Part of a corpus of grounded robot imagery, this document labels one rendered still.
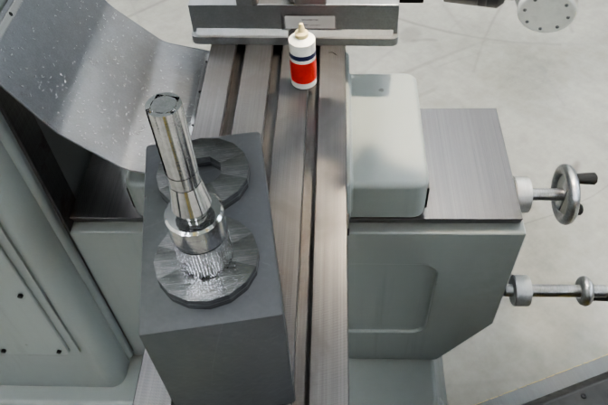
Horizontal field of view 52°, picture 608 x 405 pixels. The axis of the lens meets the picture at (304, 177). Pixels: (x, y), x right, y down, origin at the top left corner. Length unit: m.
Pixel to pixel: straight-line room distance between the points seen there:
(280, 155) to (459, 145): 0.42
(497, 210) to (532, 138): 1.18
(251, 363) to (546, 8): 0.51
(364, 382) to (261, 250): 0.94
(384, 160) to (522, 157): 1.21
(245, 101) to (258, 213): 0.42
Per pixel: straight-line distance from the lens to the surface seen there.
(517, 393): 1.29
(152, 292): 0.56
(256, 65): 1.04
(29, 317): 1.33
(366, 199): 1.02
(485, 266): 1.19
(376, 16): 1.06
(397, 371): 1.49
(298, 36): 0.94
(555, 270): 1.95
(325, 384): 0.70
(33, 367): 1.55
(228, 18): 1.08
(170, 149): 0.43
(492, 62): 2.55
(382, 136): 1.07
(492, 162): 1.18
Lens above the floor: 1.55
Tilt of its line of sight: 49 degrees down
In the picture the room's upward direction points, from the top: 4 degrees counter-clockwise
